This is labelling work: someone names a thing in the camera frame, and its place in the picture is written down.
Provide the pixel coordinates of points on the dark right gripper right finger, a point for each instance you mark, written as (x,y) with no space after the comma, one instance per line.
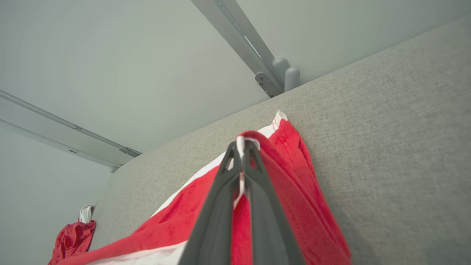
(270,228)

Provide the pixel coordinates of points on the red shorts with white waistband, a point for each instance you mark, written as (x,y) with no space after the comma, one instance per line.
(294,184)

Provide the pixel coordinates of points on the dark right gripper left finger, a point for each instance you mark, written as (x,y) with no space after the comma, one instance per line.
(213,228)

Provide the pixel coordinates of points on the grey partition base rail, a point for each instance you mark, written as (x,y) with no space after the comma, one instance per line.
(44,125)

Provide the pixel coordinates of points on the grey metal post with hinge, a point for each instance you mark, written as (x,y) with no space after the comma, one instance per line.
(239,36)

